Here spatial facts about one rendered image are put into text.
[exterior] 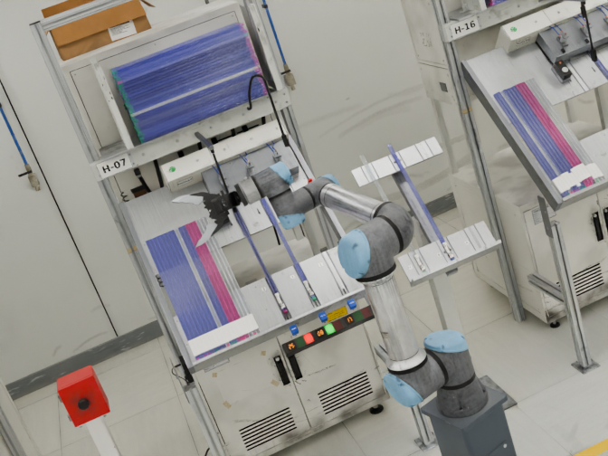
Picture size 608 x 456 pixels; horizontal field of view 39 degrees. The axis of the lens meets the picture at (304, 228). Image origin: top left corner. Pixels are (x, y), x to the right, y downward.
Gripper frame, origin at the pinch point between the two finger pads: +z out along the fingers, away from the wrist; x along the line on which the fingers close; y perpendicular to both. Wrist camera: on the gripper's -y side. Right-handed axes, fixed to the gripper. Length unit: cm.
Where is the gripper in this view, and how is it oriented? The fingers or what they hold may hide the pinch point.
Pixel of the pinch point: (182, 224)
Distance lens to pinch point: 257.6
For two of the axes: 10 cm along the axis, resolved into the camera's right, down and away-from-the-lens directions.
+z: -8.9, 4.6, -0.7
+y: -0.9, -0.1, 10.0
